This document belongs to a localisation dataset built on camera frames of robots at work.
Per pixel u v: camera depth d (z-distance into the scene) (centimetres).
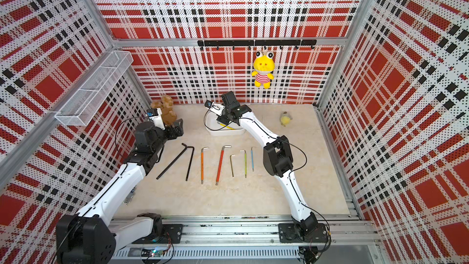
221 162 96
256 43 88
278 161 60
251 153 99
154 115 68
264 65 91
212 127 95
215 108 82
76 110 68
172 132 72
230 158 96
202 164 95
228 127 112
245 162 96
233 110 75
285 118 111
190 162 95
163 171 91
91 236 39
